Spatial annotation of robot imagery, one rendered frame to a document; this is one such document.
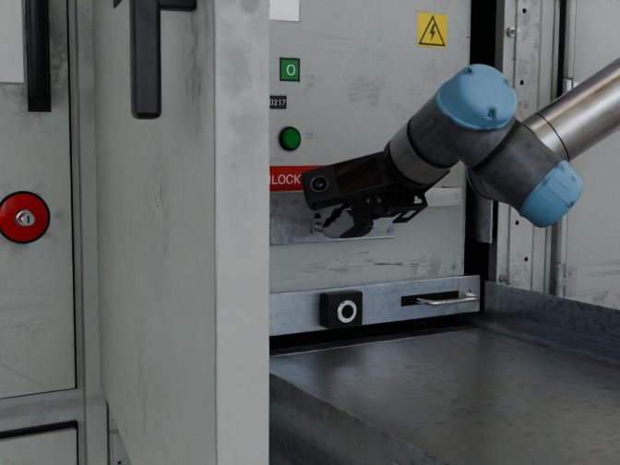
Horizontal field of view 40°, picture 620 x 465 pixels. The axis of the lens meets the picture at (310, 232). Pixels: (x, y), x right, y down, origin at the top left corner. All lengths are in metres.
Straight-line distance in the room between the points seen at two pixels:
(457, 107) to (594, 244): 0.64
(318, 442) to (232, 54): 0.42
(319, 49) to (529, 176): 0.41
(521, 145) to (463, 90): 0.09
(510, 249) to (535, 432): 0.53
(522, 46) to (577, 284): 0.40
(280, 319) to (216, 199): 0.77
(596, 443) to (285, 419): 0.31
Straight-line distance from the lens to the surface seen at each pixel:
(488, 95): 0.93
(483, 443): 0.88
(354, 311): 1.24
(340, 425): 0.73
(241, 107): 0.45
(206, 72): 0.46
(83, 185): 1.05
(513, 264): 1.41
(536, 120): 1.10
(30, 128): 1.02
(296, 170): 1.21
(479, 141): 0.94
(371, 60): 1.28
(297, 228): 1.21
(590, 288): 1.51
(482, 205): 1.38
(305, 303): 1.22
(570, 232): 1.46
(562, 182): 0.96
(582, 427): 0.95
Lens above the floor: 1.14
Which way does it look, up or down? 6 degrees down
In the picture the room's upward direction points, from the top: straight up
